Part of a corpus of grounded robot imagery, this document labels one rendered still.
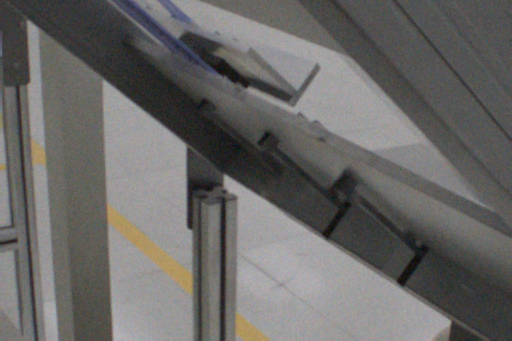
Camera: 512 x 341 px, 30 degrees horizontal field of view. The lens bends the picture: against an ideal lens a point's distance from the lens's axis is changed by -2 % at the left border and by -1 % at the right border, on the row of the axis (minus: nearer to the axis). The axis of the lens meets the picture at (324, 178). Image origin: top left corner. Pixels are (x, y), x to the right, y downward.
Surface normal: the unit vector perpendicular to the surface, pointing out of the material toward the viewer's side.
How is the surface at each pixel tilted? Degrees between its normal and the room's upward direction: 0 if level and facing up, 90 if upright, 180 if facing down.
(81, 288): 90
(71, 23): 90
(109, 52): 90
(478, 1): 90
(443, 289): 47
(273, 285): 0
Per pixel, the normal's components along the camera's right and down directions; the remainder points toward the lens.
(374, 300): 0.05, -0.93
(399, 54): 0.59, 0.33
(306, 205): -0.56, -0.50
